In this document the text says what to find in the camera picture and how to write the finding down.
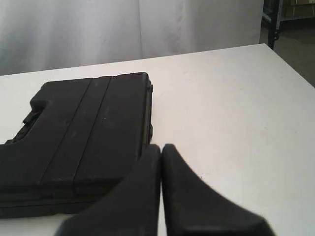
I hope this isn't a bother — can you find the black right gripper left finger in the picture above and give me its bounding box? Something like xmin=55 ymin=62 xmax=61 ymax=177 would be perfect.
xmin=56 ymin=145 xmax=160 ymax=236

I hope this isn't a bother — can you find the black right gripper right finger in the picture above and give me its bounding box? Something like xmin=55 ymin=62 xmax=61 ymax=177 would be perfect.
xmin=162 ymin=144 xmax=274 ymax=236

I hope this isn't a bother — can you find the black plastic tool case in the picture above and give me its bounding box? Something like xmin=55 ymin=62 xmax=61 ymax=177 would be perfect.
xmin=0 ymin=72 xmax=153 ymax=218

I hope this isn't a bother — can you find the white backdrop curtain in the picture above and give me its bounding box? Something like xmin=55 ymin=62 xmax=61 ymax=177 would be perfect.
xmin=0 ymin=0 xmax=263 ymax=75

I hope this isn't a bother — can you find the dark metal rack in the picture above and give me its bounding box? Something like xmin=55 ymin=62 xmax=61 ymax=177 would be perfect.
xmin=262 ymin=0 xmax=315 ymax=50

